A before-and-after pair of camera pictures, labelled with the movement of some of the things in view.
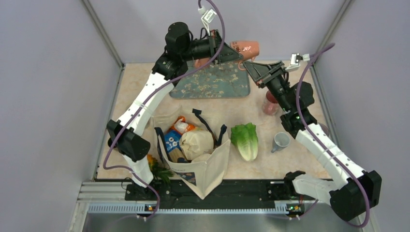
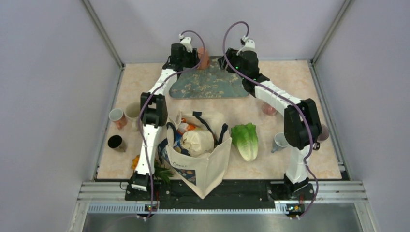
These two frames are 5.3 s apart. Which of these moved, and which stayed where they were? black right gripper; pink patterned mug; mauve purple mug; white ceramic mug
Moved: black right gripper
Stayed: pink patterned mug; mauve purple mug; white ceramic mug
